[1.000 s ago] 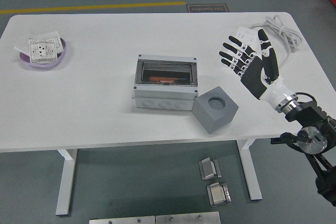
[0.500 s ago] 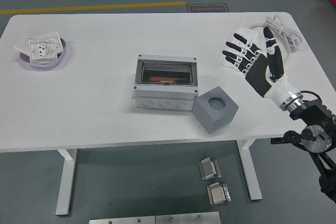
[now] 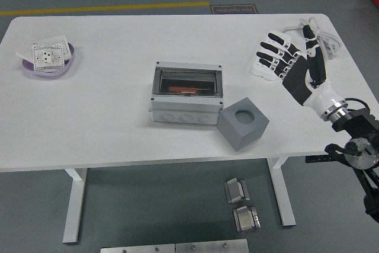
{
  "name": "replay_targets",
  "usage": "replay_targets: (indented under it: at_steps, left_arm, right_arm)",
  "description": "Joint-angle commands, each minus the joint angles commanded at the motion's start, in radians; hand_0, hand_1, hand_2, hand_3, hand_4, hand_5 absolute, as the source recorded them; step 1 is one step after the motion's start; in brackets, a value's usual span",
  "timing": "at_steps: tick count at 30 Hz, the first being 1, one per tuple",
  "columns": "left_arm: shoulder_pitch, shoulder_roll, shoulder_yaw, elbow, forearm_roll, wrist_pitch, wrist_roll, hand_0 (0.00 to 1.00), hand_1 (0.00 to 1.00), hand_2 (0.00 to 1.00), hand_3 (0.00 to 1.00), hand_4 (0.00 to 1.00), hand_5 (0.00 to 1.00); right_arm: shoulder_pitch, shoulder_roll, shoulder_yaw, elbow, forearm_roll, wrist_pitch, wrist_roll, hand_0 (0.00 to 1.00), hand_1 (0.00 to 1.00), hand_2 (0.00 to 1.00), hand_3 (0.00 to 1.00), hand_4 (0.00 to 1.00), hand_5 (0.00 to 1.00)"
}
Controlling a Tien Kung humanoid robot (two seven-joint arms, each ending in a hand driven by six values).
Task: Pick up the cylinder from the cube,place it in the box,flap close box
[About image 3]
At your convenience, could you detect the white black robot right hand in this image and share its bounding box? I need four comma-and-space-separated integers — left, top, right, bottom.
256, 24, 346, 117

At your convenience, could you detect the grey junction box clear lid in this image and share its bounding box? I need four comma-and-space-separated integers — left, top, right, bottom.
147, 61, 225, 124

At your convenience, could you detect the orange cylinder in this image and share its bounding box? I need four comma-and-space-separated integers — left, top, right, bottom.
168, 85, 200, 95

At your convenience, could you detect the grey cube with round hole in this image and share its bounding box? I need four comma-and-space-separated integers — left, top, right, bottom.
217, 96, 269, 152

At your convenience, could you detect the white power strip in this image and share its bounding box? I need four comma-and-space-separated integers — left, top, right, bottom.
250, 30, 293, 82

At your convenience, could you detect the black table control panel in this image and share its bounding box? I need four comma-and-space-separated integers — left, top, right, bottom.
305, 153, 330, 164

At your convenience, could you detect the dark floor sign with text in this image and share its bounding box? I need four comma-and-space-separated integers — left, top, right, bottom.
209, 4, 259, 15

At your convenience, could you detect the white table leg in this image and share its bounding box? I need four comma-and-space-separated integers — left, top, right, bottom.
62, 168, 88, 245
267, 157, 297, 228

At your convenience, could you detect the metal clamp block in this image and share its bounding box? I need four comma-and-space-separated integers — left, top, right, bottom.
224, 178, 251, 205
233, 205, 262, 233

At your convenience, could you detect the grey metal plate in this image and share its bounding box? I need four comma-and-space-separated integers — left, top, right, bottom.
99, 244, 176, 253
175, 239, 249, 253

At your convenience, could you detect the purple bowl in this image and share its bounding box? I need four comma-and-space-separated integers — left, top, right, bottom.
22, 42, 75, 77

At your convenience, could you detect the white power cord with plug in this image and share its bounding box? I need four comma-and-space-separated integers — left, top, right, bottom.
281, 17, 342, 60

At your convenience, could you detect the white switch plate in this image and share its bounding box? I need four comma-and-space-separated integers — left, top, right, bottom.
15, 52, 34, 65
31, 35, 73, 61

